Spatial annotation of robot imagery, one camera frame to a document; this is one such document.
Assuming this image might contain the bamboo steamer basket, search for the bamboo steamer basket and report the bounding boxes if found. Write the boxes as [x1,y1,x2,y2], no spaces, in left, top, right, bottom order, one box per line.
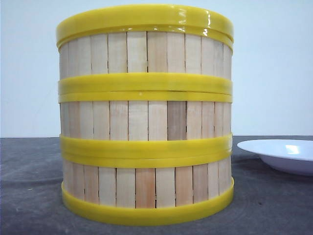
[58,28,232,103]
[60,100,232,167]
[60,153,235,226]

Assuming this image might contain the white plate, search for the white plate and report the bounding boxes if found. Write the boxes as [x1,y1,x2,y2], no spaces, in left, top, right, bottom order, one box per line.
[237,139,313,176]

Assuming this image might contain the yellow woven steamer lid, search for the yellow woven steamer lid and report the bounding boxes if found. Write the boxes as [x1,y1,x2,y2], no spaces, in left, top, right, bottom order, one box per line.
[56,4,234,48]

